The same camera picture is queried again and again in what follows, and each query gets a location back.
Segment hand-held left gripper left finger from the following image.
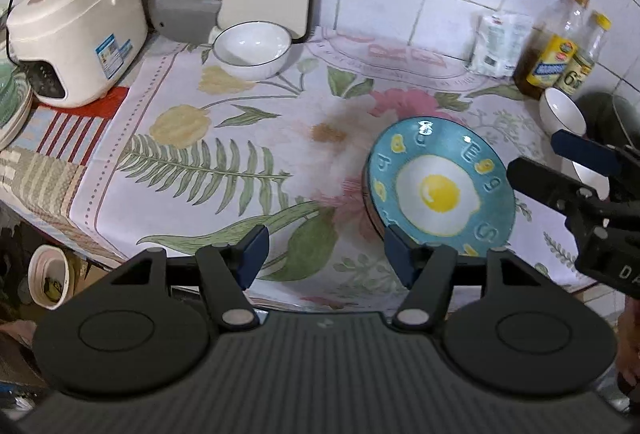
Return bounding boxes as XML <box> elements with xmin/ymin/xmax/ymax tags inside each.
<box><xmin>100</xmin><ymin>225</ymin><xmax>271</xmax><ymax>331</ymax></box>

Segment pale green dishes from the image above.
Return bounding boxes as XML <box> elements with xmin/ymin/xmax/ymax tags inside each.
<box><xmin>0</xmin><ymin>61</ymin><xmax>35</xmax><ymax>151</ymax></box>

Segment blue fried egg plate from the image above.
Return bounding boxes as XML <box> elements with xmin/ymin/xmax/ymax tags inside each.
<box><xmin>362</xmin><ymin>116</ymin><xmax>517</xmax><ymax>257</ymax></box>

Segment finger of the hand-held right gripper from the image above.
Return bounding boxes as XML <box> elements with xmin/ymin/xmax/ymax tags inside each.
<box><xmin>551</xmin><ymin>129</ymin><xmax>640</xmax><ymax>201</ymax></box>
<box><xmin>506</xmin><ymin>157</ymin><xmax>601</xmax><ymax>217</ymax></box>

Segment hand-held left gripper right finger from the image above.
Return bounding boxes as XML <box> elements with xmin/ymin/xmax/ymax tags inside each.
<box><xmin>384</xmin><ymin>224</ymin><xmax>556</xmax><ymax>331</ymax></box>

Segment white ribbed bowl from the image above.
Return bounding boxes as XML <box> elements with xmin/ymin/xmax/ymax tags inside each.
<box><xmin>539</xmin><ymin>86</ymin><xmax>587</xmax><ymax>140</ymax></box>
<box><xmin>212</xmin><ymin>20</ymin><xmax>292</xmax><ymax>81</ymax></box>
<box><xmin>571</xmin><ymin>159</ymin><xmax>611</xmax><ymax>201</ymax></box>

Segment cream rice cooker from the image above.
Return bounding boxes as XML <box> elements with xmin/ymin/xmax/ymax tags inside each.
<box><xmin>5</xmin><ymin>0</ymin><xmax>150</xmax><ymax>109</ymax></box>

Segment clear seasoning bag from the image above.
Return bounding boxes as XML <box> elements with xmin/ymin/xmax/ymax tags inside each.
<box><xmin>467</xmin><ymin>13</ymin><xmax>536</xmax><ymax>79</ymax></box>

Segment black lidded pot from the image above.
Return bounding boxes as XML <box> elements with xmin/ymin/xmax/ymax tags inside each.
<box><xmin>575</xmin><ymin>91</ymin><xmax>640</xmax><ymax>150</ymax></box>

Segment floral tablecloth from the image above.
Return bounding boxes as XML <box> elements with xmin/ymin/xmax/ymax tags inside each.
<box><xmin>67</xmin><ymin>26</ymin><xmax>601</xmax><ymax>310</ymax></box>

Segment striped patchwork cloth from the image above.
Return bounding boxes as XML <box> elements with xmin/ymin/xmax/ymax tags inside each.
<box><xmin>0</xmin><ymin>86</ymin><xmax>131</xmax><ymax>235</ymax></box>

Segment yellow cap vinegar bottle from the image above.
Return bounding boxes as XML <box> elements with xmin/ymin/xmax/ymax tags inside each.
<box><xmin>552</xmin><ymin>11</ymin><xmax>612</xmax><ymax>96</ymax></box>

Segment yellow label cooking wine bottle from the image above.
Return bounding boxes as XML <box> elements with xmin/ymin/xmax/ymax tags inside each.
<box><xmin>512</xmin><ymin>0</ymin><xmax>591</xmax><ymax>97</ymax></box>

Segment white cup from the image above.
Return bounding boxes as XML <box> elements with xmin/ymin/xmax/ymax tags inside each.
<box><xmin>27</xmin><ymin>244</ymin><xmax>69</xmax><ymax>311</ymax></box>

